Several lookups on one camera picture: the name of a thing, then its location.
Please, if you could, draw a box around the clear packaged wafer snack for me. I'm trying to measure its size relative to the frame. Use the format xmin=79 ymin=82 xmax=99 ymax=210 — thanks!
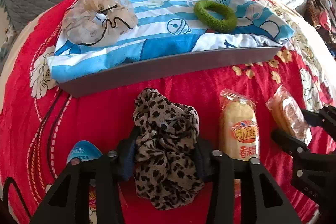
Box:
xmin=266 ymin=85 xmax=312 ymax=145

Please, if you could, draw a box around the blue striped cartoon cloth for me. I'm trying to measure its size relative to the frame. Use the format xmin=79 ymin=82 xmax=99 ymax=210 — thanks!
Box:
xmin=47 ymin=0 xmax=294 ymax=83

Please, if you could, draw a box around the red floral bedspread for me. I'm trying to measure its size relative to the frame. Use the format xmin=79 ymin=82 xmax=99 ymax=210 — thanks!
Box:
xmin=1 ymin=0 xmax=335 ymax=223

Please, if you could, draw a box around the pile of clothes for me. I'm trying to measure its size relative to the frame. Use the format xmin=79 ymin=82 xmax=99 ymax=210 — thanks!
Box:
xmin=305 ymin=0 xmax=335 ymax=59

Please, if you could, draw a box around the yellow packaged rice cracker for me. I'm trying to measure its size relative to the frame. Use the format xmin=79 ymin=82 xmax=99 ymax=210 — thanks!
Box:
xmin=219 ymin=89 xmax=260 ymax=161

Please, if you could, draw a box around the beige sheer scrunchie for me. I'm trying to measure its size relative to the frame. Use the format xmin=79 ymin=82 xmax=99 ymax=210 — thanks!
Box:
xmin=62 ymin=0 xmax=138 ymax=47

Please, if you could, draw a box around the red blue toy egg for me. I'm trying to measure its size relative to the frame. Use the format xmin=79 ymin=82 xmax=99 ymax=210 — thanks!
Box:
xmin=66 ymin=140 xmax=102 ymax=223

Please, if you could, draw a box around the leopard print scrunchie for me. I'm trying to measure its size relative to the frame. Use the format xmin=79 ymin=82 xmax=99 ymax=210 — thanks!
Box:
xmin=133 ymin=88 xmax=205 ymax=210

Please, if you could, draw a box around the green fuzzy scrunchie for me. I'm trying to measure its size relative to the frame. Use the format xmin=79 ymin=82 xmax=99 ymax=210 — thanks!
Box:
xmin=194 ymin=0 xmax=238 ymax=34

